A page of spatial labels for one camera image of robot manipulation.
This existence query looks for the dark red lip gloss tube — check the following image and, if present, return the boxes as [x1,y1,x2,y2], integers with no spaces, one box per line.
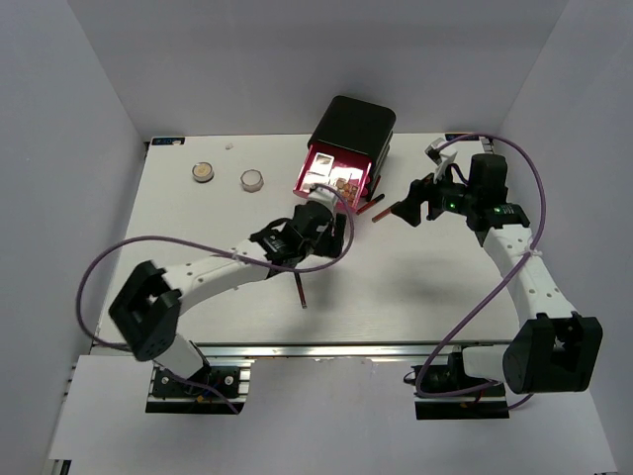
[294,273,308,310]

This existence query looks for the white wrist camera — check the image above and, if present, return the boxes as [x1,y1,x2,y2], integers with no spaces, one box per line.
[308,183,339,208]
[425,138,458,183]

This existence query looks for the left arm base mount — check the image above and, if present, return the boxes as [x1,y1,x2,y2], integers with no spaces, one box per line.
[145,358,253,416]

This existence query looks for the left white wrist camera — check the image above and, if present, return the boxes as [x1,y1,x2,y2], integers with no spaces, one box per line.
[308,183,339,208]

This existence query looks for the round gold powder compact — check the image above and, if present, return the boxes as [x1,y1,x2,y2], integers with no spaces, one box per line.
[192,161,215,183]

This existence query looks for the left blue table sticker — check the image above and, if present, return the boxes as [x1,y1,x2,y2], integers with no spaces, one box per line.
[150,137,185,146]

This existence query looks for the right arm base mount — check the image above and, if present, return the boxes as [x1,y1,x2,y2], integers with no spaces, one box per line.
[414,352,509,421]

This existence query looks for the pink drawer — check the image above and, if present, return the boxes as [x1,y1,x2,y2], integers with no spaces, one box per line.
[293,142,372,211]

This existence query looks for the black drawer cabinet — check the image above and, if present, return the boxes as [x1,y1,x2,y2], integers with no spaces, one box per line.
[308,95,397,181]

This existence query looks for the right blue table sticker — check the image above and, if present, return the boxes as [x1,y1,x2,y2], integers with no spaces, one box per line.
[444,133,480,143]

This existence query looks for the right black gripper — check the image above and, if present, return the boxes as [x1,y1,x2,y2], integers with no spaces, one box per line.
[391,160,478,228]

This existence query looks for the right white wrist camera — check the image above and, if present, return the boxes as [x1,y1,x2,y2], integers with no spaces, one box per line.
[425,138,458,183]

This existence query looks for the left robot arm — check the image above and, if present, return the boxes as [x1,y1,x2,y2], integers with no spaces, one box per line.
[109,201,347,395]

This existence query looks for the multicolour small palette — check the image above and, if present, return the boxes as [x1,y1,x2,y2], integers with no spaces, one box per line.
[335,178,359,207]

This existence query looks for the blue table sticker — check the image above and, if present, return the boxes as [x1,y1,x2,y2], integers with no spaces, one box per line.
[150,137,185,146]
[444,133,480,143]

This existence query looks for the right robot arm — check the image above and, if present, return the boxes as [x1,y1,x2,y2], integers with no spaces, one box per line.
[392,153,603,395]

